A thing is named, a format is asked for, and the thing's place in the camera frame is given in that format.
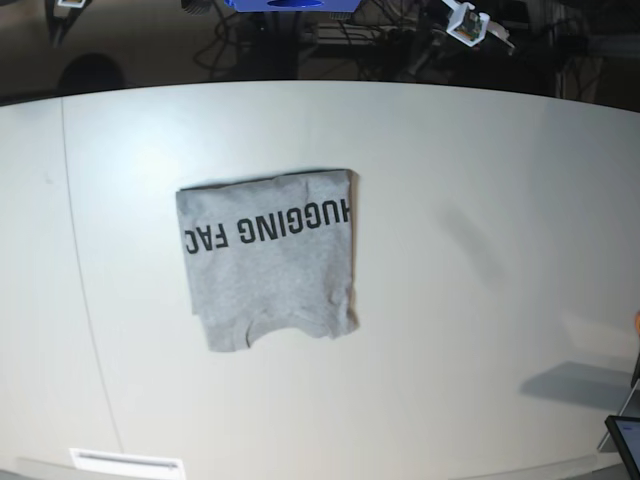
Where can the grey T-shirt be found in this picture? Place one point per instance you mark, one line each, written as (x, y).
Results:
(270, 254)

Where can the black power strip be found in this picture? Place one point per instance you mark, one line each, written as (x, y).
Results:
(332, 34)

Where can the white table label strip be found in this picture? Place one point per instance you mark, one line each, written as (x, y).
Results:
(126, 464)

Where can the black tablet device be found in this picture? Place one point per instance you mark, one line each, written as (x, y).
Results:
(624, 431)

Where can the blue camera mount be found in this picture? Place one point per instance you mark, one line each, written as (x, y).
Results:
(340, 6)

